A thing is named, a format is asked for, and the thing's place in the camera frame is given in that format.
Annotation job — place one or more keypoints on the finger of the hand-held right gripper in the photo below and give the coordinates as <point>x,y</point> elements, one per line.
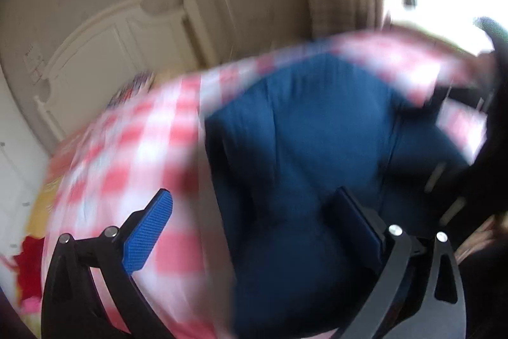
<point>456,190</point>
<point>442,94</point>

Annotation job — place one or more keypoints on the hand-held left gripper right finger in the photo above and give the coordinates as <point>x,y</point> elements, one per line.
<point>357,218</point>

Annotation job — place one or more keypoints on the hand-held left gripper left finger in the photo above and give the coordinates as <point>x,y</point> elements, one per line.
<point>149,231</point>

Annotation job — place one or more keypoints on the blue puffer jacket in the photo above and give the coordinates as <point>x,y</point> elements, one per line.
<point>309,144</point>

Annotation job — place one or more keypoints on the red checkered bed sheet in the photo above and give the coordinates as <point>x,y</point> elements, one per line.
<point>131,148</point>

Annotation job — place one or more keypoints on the yellow cloth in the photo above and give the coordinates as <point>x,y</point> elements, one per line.
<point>39,212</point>

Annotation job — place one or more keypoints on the red cloth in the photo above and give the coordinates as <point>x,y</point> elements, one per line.
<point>29,267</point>

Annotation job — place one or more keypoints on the pink cloth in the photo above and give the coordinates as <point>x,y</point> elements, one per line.
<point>31,309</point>

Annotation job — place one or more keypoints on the white cabinet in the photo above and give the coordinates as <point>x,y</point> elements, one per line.
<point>16,184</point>

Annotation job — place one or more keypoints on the floral embroidered pillow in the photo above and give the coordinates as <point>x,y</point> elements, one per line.
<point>131,90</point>

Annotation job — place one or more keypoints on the white wooden headboard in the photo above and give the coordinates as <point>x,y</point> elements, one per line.
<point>103,53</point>

